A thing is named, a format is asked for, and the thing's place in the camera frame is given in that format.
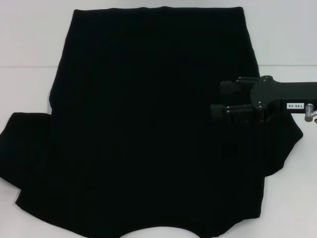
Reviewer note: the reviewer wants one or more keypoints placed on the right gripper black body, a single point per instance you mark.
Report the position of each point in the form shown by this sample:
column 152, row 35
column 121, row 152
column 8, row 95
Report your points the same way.
column 292, row 93

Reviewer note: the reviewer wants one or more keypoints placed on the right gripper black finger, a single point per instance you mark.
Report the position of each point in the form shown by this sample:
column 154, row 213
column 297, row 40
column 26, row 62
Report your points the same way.
column 219, row 111
column 229, row 87

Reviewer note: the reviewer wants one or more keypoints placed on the black t-shirt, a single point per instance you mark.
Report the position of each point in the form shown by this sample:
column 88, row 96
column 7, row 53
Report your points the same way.
column 148, row 99

